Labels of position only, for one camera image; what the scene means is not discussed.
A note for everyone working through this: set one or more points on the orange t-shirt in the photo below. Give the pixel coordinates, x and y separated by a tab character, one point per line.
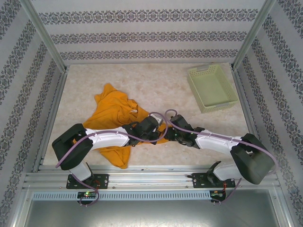
111	104

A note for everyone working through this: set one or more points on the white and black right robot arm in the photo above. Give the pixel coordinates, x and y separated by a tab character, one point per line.
213	143

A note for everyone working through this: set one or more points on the pale green perforated plastic basket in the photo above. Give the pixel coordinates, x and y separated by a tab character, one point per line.
213	87

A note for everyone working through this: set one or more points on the small controller circuit board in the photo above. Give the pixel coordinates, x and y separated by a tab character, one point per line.
87	194
217	194

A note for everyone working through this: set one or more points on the grey metal sheet tray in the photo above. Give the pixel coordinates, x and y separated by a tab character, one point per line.
154	212

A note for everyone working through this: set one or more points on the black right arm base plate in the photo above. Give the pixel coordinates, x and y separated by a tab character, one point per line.
198	180

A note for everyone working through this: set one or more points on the aluminium mounting rail frame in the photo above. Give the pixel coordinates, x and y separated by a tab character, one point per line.
146	176

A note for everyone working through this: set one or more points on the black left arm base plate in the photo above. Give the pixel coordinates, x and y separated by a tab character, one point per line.
101	180

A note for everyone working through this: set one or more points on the aluminium side rail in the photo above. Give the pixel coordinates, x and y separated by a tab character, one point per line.
50	118

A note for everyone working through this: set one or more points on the aluminium corner post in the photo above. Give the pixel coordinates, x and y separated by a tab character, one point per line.
45	35
253	35

